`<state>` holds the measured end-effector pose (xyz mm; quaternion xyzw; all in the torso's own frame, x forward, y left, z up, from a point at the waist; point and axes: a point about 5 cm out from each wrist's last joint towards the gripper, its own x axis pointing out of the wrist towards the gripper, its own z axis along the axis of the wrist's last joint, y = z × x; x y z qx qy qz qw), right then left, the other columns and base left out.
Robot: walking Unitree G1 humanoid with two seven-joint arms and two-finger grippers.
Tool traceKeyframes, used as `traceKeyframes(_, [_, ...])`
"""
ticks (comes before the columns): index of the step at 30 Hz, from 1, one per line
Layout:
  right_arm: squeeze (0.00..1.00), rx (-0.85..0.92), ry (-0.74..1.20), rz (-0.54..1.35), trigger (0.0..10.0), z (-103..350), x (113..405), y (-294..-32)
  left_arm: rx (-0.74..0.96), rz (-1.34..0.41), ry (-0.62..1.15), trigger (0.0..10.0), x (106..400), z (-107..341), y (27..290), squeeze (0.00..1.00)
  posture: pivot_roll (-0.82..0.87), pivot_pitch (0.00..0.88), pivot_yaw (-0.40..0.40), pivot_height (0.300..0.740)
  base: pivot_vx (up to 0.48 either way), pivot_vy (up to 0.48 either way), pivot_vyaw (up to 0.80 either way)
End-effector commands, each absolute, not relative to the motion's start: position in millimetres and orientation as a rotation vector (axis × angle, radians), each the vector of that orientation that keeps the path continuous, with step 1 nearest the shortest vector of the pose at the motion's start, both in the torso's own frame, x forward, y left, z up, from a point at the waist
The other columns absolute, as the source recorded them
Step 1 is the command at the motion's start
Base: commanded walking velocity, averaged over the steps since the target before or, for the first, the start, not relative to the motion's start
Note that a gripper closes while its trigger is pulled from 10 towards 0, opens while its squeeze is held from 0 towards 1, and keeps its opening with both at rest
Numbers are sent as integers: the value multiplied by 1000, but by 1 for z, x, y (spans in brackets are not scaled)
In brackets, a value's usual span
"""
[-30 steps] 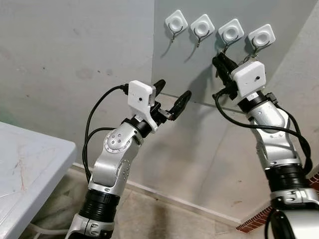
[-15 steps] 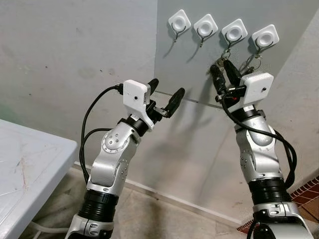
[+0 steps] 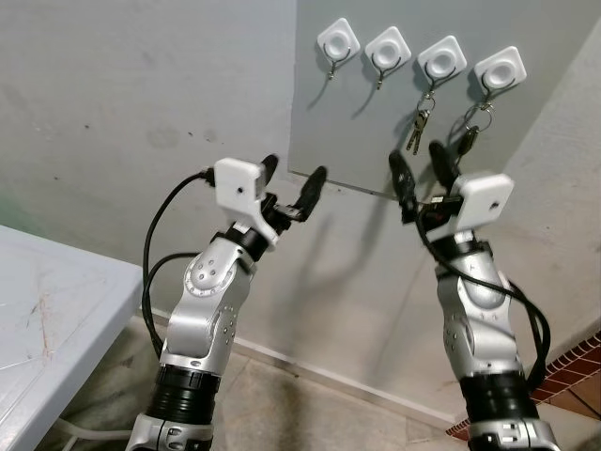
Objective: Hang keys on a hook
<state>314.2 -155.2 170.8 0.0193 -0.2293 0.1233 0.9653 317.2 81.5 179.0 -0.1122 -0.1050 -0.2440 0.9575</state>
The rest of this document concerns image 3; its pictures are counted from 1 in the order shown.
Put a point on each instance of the white folding table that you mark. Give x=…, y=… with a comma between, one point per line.
x=56, y=310

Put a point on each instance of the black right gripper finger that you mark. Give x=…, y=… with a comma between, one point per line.
x=405, y=188
x=444, y=164

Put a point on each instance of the small pair of keys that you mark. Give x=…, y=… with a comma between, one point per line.
x=419, y=127

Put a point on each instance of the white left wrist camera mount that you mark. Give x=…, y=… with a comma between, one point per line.
x=237, y=183

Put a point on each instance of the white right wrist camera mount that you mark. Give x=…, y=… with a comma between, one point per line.
x=484, y=199

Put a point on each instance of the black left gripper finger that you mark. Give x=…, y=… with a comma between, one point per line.
x=269, y=169
x=310, y=191

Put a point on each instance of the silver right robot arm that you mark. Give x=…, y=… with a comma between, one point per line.
x=484, y=329

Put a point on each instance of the white adhesive wall hook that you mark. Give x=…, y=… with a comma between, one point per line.
x=338, y=41
x=440, y=60
x=387, y=49
x=500, y=69

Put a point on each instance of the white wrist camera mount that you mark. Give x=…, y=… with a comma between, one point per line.
x=484, y=199
x=237, y=183

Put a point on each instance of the grey wall panel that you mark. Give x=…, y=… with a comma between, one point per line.
x=352, y=127

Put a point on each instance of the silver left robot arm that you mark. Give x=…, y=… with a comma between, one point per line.
x=202, y=310

